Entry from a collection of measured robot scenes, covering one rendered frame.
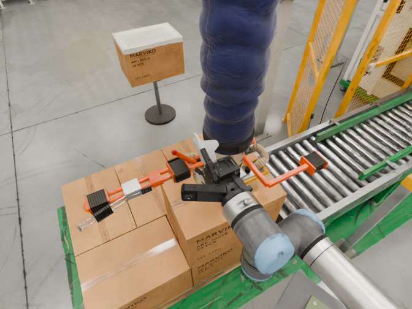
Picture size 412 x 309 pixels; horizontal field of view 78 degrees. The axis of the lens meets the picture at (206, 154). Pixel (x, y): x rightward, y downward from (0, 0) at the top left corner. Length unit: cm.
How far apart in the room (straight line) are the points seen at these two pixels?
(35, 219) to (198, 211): 183
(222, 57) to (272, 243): 53
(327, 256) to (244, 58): 57
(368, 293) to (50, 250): 234
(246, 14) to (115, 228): 150
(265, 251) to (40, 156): 304
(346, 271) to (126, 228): 141
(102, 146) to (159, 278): 189
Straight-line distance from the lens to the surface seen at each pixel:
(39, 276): 257
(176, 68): 290
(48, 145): 346
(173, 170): 112
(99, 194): 111
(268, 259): 56
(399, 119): 304
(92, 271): 179
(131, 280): 170
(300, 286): 150
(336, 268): 71
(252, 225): 58
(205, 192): 63
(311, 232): 73
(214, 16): 78
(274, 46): 248
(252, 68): 84
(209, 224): 132
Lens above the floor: 213
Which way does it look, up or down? 48 degrees down
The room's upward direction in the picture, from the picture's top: straight up
